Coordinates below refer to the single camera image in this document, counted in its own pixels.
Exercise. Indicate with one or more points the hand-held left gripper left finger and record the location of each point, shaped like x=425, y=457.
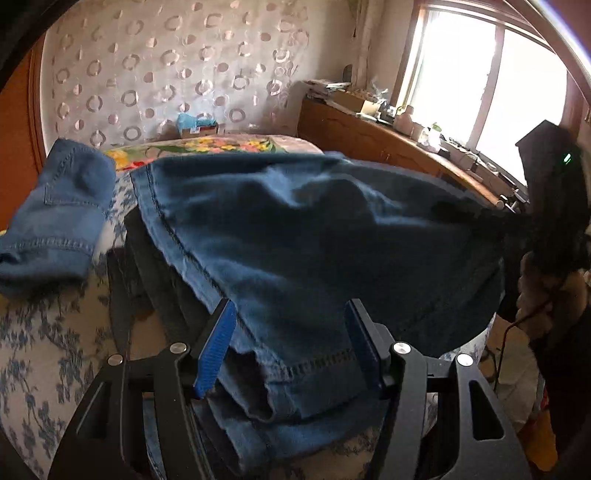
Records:
x=213, y=355

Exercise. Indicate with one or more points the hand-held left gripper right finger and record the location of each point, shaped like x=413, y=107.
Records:
x=362, y=350

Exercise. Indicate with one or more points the dark blue jeans pants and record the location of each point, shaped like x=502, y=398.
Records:
x=300, y=240

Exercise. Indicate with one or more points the light blue jeans pants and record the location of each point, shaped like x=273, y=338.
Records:
x=51, y=207

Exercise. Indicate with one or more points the dark grey pants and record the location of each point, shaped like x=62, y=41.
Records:
x=152, y=286

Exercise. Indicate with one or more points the person's right hand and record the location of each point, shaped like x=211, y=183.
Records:
x=538, y=295

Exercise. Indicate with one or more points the window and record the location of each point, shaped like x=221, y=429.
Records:
x=461, y=78

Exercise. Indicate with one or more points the pink bottle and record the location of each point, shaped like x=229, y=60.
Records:
x=402, y=119

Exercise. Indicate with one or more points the wooden cabinet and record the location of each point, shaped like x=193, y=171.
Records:
x=369, y=138

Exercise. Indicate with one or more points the floral blanket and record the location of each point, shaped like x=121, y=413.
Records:
x=207, y=145

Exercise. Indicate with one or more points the open cardboard box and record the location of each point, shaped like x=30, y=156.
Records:
x=355, y=102

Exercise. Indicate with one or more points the teal item on box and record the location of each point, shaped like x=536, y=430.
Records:
x=196, y=124

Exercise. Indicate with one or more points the beige window curtain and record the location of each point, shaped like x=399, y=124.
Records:
x=369, y=41

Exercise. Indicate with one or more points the stack of papers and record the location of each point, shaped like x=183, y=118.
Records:
x=325, y=86

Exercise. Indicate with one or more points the wooden wardrobe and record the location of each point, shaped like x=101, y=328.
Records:
x=18, y=138

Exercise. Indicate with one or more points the circle patterned wall curtain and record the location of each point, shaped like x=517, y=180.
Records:
x=184, y=64

